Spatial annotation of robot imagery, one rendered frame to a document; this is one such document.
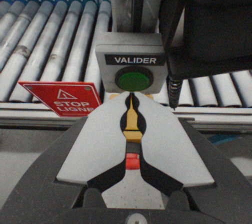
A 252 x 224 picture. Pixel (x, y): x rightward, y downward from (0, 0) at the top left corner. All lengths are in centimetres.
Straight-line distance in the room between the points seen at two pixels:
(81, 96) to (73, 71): 22
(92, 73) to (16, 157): 104
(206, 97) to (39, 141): 115
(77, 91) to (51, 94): 4
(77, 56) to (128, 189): 88
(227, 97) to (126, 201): 87
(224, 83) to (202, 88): 7
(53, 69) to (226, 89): 50
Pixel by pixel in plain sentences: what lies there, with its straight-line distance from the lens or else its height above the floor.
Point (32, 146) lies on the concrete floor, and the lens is 129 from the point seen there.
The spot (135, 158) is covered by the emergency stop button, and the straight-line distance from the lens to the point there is 21.
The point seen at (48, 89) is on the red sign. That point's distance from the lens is 22.
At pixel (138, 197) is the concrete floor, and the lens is 107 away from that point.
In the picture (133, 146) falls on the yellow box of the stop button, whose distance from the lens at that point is 21.
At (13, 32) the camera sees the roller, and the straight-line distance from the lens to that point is 67.
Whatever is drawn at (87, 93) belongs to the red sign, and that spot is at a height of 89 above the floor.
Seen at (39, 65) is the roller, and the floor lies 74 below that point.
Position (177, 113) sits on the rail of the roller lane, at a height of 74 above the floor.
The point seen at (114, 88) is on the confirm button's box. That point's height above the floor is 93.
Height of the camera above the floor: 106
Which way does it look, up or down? 62 degrees down
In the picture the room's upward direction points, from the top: straight up
